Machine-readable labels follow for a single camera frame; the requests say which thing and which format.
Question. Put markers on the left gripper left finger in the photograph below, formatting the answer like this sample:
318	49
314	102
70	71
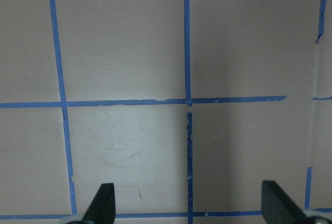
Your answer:
102	209

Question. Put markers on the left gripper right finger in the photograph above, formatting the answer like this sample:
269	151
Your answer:
277	207

